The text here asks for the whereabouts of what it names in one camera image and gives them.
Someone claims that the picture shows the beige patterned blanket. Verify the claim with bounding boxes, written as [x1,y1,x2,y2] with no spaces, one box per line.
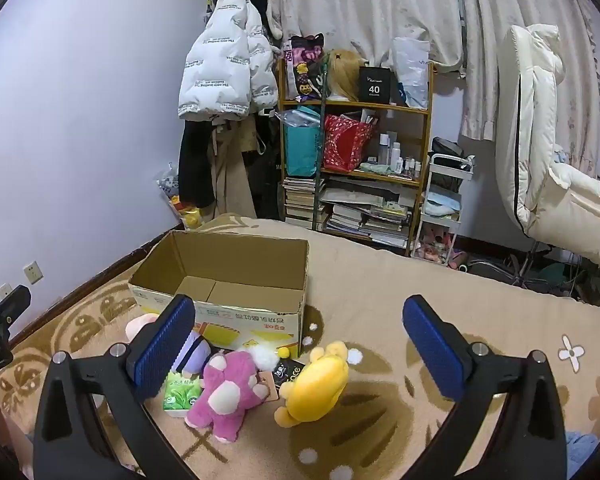
[0,214,600,480]

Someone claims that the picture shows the green tissue pack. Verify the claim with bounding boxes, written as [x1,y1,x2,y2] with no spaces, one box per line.
[161,370,206,418]

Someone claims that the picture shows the white trolley cart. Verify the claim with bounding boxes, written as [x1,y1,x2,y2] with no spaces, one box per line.
[410,152,476,261]

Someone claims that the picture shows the wooden shelf rack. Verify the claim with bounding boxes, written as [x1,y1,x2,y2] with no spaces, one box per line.
[277,57,436,257]

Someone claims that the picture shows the yellow plush toy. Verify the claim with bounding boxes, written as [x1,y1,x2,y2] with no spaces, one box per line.
[274,341,363,428]

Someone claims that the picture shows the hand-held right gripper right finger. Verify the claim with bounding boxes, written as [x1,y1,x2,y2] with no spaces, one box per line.
[402,295,567,480]

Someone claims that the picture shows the red patterned bag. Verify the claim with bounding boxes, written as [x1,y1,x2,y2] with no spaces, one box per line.
[322,114,376,173]

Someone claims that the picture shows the pink plush toy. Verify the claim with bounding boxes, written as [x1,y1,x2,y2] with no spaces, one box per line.
[184,344,292,443]

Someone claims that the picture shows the black tissue pack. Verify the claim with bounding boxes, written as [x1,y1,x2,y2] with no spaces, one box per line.
[272,357,313,397]

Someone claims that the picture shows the black box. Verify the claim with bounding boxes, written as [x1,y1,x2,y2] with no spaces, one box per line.
[357,66,393,103]

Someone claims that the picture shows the blonde wig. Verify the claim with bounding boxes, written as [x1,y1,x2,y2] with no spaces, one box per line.
[327,49,368,102]

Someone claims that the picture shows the cardboard box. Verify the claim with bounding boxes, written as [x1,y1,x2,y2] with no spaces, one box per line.
[129,231,311,361]

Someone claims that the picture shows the person's blue jeans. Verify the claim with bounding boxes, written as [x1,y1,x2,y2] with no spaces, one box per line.
[565,430,600,480]

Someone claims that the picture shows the cream floral curtain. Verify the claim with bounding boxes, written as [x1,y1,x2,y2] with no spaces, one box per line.
[267,0,600,171]

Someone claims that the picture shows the black hanging garment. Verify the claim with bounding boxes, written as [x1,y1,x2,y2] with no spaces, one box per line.
[178,119,217,209]

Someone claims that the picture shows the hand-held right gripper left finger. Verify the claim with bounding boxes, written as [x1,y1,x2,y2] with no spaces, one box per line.
[32,294,197,480]

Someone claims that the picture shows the cream padded chair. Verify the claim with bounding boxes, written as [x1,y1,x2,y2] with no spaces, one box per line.
[470,24,600,293]

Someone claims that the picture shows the wide pile of books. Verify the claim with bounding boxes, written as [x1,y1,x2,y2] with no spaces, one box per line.
[322,177,416,250]

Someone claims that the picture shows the black bag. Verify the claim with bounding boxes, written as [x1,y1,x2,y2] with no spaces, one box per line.
[430,136,466,161]

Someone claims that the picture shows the narrow stack of books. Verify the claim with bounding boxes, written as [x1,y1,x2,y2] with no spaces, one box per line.
[282,176,326,228]

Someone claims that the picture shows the beige hanging coat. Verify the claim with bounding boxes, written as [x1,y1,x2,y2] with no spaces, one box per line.
[207,120,259,218]

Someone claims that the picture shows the white plastic bag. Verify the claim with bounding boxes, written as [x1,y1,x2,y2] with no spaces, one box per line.
[391,36,431,110]

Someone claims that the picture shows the dark printed bag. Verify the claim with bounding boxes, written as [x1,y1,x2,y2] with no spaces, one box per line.
[284,34,327,101]

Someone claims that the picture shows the purple plush doll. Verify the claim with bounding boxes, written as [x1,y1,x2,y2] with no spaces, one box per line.
[172,330,212,376]

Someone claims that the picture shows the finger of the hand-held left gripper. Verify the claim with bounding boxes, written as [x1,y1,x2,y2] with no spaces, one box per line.
[0,284,32,345]

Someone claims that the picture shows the white puffer jacket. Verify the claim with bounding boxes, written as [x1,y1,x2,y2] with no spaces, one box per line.
[178,0,280,122]

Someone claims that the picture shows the group of cosmetic bottles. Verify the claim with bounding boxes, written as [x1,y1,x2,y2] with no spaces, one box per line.
[377,130,424,179]

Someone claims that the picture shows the teal bag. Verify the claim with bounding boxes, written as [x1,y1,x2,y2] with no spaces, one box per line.
[285,105,326,178]

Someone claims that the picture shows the clear plastic bag of items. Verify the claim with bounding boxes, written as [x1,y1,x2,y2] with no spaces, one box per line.
[155,162,204,231]

